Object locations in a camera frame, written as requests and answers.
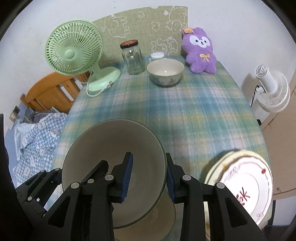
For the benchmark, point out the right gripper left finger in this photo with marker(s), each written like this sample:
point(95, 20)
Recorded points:
point(84, 210)

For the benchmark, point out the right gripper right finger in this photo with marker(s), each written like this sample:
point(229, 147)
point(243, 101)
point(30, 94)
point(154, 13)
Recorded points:
point(228, 219)

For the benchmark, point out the white plate red pattern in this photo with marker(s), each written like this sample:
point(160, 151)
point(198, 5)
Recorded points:
point(248, 177)

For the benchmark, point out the large floral ceramic bowl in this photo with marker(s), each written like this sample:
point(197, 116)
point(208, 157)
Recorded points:
point(165, 72)

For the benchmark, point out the blue checked bedding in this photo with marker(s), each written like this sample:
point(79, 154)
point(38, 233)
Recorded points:
point(32, 142)

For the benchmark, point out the plaid tablecloth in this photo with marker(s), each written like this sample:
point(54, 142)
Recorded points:
point(197, 121)

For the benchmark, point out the beige cabinet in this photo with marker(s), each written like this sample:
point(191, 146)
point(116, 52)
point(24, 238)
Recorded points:
point(279, 134)

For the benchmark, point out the wooden chair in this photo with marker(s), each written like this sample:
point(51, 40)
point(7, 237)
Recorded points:
point(54, 91)

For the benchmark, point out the white standing fan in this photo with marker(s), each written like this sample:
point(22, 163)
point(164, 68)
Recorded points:
point(273, 93)

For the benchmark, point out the cotton swab container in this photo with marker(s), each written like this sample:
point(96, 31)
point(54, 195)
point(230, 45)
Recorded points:
point(157, 56)

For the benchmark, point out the green desk fan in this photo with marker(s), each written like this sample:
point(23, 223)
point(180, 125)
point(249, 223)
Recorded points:
point(76, 47)

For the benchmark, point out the glass jar black lid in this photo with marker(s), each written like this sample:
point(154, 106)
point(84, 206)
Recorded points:
point(132, 57)

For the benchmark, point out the purple plush bunny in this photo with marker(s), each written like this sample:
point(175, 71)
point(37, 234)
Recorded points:
point(199, 50)

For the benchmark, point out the green animal print mat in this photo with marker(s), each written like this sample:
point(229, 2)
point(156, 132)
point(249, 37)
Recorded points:
point(157, 29)

